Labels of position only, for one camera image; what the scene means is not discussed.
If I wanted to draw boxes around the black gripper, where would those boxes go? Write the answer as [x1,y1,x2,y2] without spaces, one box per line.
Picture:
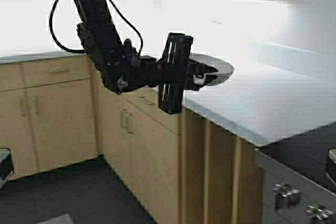
[157,33,218,115]

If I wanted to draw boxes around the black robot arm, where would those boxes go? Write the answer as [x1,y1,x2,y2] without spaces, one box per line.
[75,0,218,115]

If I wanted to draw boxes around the wooden base cabinets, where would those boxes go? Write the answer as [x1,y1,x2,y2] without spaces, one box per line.
[1,56,262,223]

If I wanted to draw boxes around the chrome stove knob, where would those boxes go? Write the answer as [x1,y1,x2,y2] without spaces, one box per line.
[306,203,335,223]
[272,183,301,211]

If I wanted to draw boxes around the black left base corner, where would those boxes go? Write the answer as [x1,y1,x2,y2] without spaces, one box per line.
[1,148,14,188]

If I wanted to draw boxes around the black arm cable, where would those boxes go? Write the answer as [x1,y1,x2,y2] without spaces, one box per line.
[48,0,144,57]

